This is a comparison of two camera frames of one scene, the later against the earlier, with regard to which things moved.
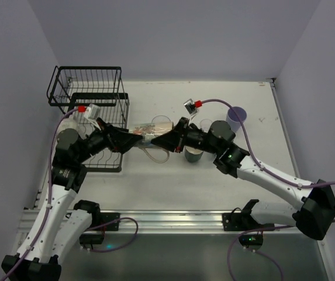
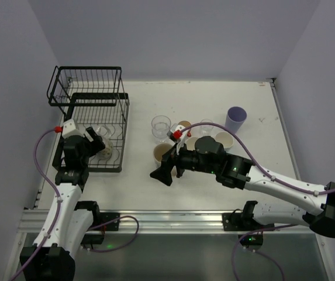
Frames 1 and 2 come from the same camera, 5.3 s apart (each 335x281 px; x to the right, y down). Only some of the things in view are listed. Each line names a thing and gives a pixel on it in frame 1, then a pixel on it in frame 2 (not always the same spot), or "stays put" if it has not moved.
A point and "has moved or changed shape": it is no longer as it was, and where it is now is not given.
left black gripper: (110, 138) to (92, 140)
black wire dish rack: (86, 92) stays put
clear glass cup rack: (205, 124) stays put
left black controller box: (91, 239) stays put
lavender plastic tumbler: (233, 120) stays put
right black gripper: (180, 136) to (175, 164)
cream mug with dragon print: (148, 130) to (159, 151)
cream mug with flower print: (67, 132) has moved or changed shape
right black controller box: (252, 241) stays put
